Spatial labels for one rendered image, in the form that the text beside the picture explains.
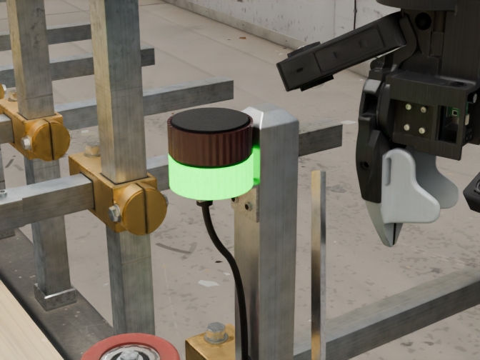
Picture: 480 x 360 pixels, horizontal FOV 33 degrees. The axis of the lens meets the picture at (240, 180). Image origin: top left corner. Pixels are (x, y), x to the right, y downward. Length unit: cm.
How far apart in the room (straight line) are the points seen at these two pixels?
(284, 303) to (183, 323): 177
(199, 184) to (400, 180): 16
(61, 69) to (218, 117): 81
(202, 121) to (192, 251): 225
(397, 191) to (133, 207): 28
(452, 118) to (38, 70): 57
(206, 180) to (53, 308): 63
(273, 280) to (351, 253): 218
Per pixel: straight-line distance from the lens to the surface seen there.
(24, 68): 103
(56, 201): 85
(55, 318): 113
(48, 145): 103
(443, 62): 60
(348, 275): 267
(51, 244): 111
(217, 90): 121
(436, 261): 281
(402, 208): 64
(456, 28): 59
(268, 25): 586
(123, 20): 78
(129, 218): 81
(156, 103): 116
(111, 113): 80
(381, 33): 61
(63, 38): 163
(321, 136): 101
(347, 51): 62
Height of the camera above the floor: 128
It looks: 22 degrees down
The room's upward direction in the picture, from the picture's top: straight up
